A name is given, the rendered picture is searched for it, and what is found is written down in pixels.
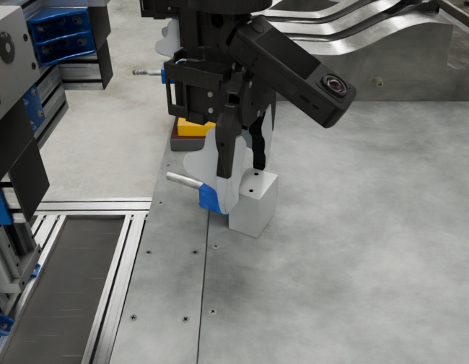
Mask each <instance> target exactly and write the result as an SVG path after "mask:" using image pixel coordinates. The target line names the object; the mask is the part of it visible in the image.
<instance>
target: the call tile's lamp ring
mask: <svg viewBox="0 0 469 364"><path fill-rule="evenodd" d="M178 119H179V117H177V116H176V117H175V122H174V126H173V129H172V134H171V139H205V138H206V136H176V133H177V122H178Z"/></svg>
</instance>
